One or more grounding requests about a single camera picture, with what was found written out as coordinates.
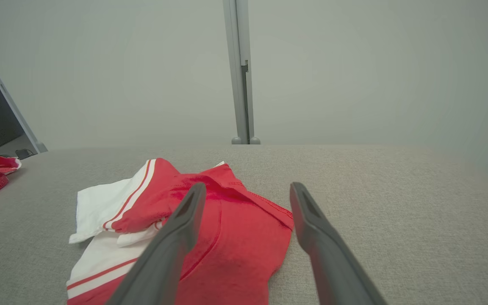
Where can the red and white T-shirt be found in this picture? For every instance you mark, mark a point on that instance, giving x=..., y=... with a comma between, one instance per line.
x=235, y=237

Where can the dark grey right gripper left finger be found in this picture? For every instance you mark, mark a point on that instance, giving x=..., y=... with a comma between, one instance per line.
x=163, y=254

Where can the grey slanted metal frame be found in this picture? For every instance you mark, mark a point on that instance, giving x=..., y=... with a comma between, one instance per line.
x=11, y=101

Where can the grey partition post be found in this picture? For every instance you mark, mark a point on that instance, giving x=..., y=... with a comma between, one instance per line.
x=239, y=42

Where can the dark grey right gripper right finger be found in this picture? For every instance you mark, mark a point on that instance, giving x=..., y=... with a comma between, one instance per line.
x=328, y=258

